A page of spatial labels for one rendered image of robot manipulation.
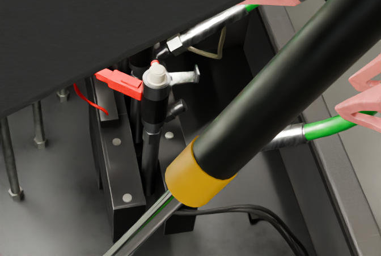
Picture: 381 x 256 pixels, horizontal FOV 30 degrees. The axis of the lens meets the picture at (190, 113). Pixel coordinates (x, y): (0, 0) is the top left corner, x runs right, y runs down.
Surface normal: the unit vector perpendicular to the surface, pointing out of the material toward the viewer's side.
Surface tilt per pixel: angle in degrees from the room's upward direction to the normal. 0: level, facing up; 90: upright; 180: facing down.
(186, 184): 75
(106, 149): 0
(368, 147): 0
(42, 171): 0
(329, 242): 90
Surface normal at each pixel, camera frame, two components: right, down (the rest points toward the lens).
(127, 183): 0.09, -0.62
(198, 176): -0.45, 0.47
